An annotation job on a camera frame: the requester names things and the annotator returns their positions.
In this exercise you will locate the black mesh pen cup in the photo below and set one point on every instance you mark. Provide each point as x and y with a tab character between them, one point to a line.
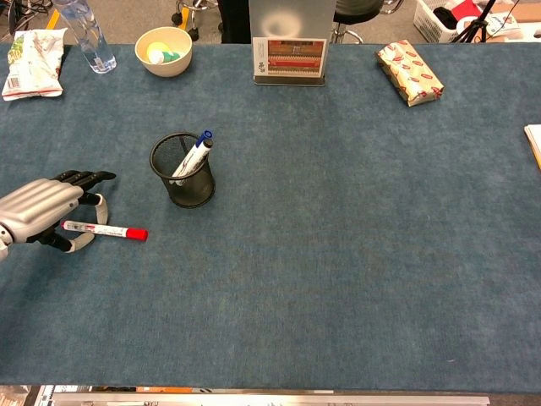
190	190

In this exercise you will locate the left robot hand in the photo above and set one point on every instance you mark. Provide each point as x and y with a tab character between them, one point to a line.
38	203

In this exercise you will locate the red cap marker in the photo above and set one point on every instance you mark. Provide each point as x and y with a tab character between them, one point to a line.
105	231

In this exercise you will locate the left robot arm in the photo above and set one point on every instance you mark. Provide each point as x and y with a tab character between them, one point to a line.
2	254

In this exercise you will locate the aluminium profile rail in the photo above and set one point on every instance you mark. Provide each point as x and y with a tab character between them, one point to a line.
274	399

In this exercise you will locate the beige bowl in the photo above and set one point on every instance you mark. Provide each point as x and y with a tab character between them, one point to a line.
169	67

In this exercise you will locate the blue cap marker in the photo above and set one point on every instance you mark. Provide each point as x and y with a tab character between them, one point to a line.
195	151

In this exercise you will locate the chrome wheeled stool base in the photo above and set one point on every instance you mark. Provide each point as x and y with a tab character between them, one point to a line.
190	17

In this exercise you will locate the gold red wrapped package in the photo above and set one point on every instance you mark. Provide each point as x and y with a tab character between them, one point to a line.
410	72

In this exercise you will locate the acrylic sign stand with card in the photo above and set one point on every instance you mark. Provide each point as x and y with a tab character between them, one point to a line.
291	59

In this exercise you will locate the white snack bag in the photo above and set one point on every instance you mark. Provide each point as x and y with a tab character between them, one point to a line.
31	67

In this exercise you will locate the yellow ball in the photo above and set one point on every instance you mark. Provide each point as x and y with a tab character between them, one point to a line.
157	47

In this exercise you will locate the black-capped white marker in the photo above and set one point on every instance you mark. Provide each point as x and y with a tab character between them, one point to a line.
202	154

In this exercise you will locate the clear plastic water bottle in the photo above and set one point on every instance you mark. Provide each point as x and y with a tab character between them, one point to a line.
95	46

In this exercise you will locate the small green white bottle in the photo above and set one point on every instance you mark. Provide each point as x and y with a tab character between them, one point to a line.
169	57

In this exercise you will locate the white plastic basket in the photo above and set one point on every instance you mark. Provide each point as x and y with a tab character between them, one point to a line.
427	21

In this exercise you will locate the black tripod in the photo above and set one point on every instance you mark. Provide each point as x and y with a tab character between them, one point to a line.
475	25

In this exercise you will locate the black seat chrome stool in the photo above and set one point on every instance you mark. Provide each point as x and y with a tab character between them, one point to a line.
351	17

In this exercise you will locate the blue felt table cloth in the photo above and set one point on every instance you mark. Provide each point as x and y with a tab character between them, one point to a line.
338	254

